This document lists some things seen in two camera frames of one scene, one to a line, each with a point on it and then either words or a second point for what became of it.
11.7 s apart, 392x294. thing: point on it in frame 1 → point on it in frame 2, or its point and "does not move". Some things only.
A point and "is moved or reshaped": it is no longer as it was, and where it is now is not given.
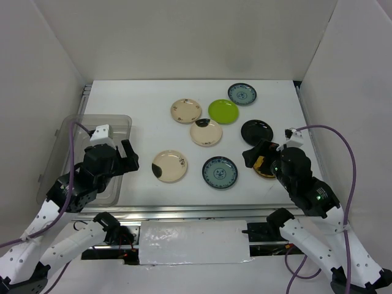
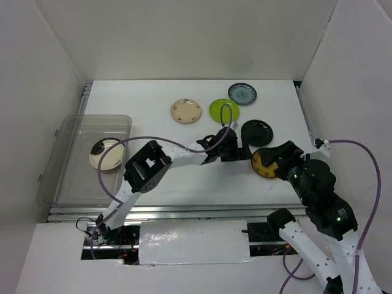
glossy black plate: x=253 y=130 does not move
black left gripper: x=130 y=163 → x=241 y=154
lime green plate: x=223 y=111 does not move
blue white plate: x=242 y=94 does not move
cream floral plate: x=185 y=111 does not move
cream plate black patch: x=169 y=166 is moved or reshaped
